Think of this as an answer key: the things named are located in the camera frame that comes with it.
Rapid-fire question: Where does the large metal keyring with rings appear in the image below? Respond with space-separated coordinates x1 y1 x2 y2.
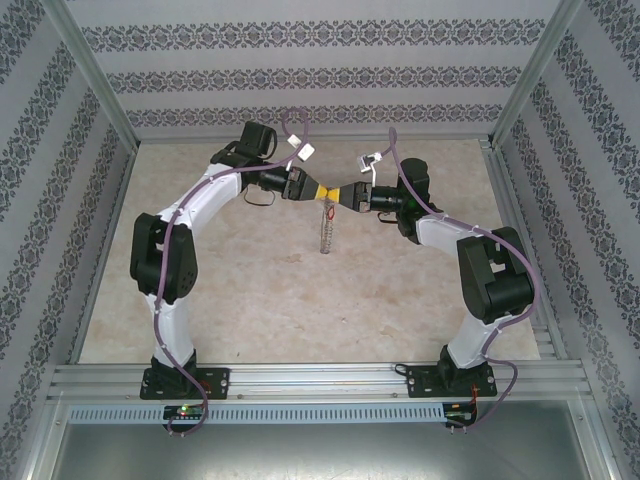
318 197 339 255

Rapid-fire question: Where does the grey metal panel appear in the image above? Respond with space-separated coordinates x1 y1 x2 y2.
49 422 589 480

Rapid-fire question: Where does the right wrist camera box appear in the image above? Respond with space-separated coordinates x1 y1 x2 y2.
355 152 384 189

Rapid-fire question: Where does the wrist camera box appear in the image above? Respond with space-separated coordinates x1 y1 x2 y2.
287 134 317 164
355 152 384 189

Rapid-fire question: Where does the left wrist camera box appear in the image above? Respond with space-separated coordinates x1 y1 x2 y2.
287 134 317 164

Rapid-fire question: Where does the aluminium frame crossbar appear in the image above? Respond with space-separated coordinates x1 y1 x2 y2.
134 133 494 144

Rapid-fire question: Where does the wide aluminium side rail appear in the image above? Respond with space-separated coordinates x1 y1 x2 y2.
479 139 570 362

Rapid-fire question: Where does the aluminium frame post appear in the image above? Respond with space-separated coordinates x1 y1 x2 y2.
42 0 141 149
485 0 587 149

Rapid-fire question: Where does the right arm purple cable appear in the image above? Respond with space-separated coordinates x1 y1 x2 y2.
372 126 537 434

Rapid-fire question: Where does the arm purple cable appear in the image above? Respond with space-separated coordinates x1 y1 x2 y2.
154 107 310 437
372 126 537 434

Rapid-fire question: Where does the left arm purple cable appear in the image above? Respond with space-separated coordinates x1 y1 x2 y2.
154 107 310 437

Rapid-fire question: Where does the narrow aluminium side rail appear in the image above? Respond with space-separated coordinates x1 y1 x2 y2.
67 142 139 365

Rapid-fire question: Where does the aluminium mounting rail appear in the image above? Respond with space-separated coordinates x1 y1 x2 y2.
47 362 594 402

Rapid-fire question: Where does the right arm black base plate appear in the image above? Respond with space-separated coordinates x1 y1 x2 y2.
405 364 499 400

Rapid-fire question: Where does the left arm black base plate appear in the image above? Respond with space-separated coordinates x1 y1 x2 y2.
139 367 231 401

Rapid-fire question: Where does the slotted grey cable duct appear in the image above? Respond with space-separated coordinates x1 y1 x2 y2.
67 403 446 425

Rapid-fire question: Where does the aluminium frame bar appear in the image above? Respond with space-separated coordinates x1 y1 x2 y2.
567 399 624 480
17 394 69 480

